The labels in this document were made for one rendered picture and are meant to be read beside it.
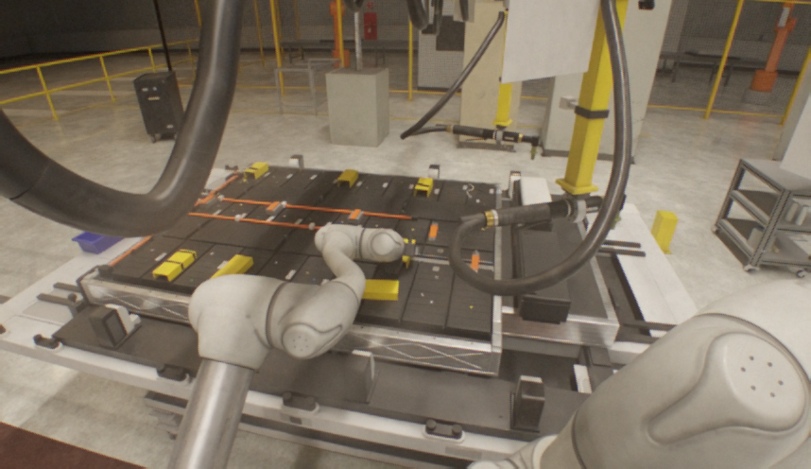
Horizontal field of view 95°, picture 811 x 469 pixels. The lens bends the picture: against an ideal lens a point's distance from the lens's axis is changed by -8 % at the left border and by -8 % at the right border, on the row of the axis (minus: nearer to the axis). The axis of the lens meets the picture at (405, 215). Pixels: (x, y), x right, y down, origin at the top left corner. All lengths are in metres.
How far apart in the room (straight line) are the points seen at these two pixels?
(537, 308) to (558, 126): 4.67
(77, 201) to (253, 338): 0.56
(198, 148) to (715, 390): 0.42
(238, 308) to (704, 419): 0.71
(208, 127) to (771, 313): 0.51
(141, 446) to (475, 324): 1.84
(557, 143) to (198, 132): 5.69
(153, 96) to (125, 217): 6.84
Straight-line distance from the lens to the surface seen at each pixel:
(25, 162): 0.31
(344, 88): 5.90
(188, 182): 0.36
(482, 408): 1.28
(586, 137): 1.08
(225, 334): 0.83
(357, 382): 1.22
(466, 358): 1.31
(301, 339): 0.76
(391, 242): 1.24
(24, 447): 2.90
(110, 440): 2.68
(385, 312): 1.35
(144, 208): 0.34
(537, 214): 1.09
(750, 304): 0.48
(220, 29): 0.39
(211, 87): 0.37
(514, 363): 1.56
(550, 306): 1.34
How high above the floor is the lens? 1.90
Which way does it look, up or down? 28 degrees down
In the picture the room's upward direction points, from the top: straight up
